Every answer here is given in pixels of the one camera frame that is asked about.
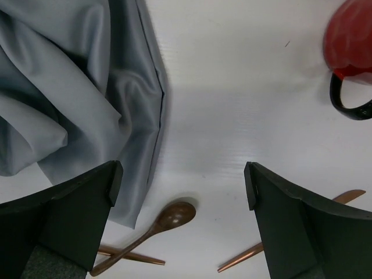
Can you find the grey cloth placemat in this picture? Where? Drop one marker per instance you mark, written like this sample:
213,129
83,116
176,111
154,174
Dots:
82,83

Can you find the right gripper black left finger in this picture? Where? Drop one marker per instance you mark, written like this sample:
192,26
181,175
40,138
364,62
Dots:
56,233

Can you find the copper knife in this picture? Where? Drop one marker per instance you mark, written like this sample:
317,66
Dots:
290,229

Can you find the copper fork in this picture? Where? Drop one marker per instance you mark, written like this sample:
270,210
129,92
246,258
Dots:
109,251

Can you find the red mug black handle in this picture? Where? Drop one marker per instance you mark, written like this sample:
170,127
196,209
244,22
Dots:
347,53

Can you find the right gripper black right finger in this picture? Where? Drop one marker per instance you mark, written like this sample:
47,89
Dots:
302,226

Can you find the brown wooden spoon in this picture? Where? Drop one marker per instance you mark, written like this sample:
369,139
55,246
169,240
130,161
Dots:
172,216

